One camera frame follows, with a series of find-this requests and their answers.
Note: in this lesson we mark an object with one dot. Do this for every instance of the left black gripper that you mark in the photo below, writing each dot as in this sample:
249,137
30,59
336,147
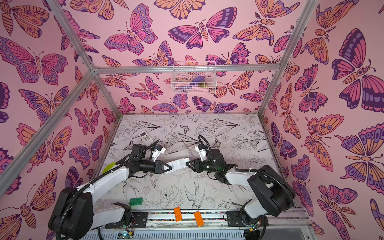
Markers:
170,167

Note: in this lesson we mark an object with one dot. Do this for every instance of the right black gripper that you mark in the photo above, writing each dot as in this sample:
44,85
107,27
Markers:
202,165

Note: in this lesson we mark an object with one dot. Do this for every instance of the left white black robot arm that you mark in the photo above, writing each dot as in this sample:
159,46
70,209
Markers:
74,215

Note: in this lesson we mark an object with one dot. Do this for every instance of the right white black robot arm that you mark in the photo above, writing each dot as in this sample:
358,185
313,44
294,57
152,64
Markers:
272,194

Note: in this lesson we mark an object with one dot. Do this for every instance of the small white remote control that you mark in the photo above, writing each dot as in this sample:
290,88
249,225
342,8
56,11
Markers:
146,137

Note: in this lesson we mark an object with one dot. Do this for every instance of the green toy brick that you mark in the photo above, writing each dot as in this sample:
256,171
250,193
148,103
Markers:
136,201

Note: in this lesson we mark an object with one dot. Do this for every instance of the left orange toy brick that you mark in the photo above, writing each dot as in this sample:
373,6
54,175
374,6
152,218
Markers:
178,214

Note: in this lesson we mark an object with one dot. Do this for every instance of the orange toy brick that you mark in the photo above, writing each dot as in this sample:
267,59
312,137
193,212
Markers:
178,214
198,218

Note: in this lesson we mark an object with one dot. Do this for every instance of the right orange toy brick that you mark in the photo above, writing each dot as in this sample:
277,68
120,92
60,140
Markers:
198,218

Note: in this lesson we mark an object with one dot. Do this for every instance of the lime green round object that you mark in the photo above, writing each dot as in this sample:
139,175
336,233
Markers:
108,167

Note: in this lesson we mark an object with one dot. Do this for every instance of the purple object in basket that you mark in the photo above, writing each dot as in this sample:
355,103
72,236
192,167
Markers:
197,80

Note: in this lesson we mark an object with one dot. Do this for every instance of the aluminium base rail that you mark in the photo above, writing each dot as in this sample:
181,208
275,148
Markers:
217,225

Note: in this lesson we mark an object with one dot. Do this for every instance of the white wire basket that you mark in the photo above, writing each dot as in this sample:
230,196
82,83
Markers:
194,77

